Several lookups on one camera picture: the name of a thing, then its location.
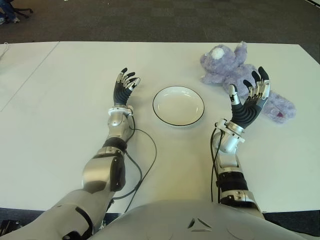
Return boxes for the white plate black rim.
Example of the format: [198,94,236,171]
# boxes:
[152,86,205,127]

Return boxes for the black office chair base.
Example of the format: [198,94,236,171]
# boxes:
[13,6,34,19]

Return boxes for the purple plush doll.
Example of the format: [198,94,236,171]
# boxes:
[199,41,297,125]

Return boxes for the thin white wire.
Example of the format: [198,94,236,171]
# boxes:
[0,42,10,61]

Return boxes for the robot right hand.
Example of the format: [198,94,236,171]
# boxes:
[228,66,271,130]

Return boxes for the thin black cable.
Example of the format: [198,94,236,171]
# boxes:
[122,113,158,216]

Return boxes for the person legs blue jeans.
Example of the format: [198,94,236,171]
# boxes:
[0,0,20,25]

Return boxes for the thick black cable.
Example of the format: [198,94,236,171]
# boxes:
[111,149,143,201]

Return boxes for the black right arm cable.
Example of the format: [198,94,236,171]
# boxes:
[210,123,227,203]

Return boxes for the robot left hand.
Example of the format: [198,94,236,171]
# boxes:
[113,66,142,106]

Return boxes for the silver robot torso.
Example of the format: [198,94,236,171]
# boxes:
[92,197,311,240]

